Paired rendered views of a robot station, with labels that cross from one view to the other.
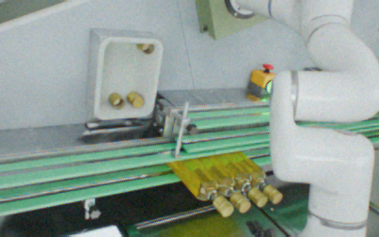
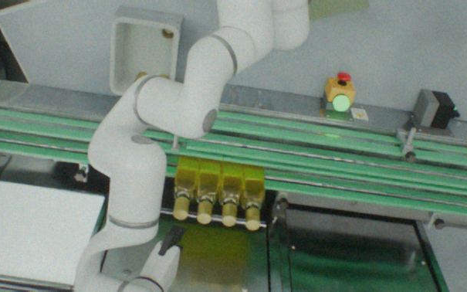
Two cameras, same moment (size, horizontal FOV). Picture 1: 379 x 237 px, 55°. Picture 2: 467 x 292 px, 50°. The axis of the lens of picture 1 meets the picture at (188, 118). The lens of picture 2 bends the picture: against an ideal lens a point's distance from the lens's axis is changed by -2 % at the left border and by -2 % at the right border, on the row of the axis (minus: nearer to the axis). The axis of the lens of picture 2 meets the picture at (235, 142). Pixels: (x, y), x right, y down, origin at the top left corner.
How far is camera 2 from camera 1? 0.75 m
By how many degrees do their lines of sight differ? 29
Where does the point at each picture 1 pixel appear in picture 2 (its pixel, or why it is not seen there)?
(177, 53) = not seen: hidden behind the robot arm
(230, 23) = not seen: hidden behind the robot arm
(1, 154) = (25, 104)
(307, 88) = (145, 94)
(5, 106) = (48, 66)
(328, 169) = (107, 166)
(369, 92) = (181, 110)
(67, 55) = (99, 28)
